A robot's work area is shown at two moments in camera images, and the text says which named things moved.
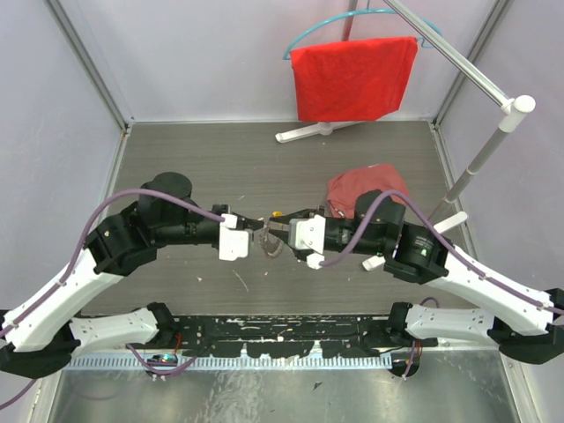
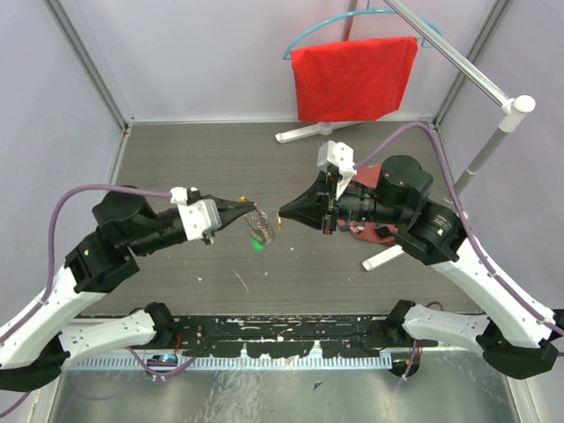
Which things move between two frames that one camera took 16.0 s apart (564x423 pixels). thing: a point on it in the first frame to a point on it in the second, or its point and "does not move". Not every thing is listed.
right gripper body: x=341 y=234 to x=333 y=211
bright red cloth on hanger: x=355 y=80 does not move
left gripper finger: x=248 y=223 to x=227 y=209
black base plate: x=289 y=335 does not move
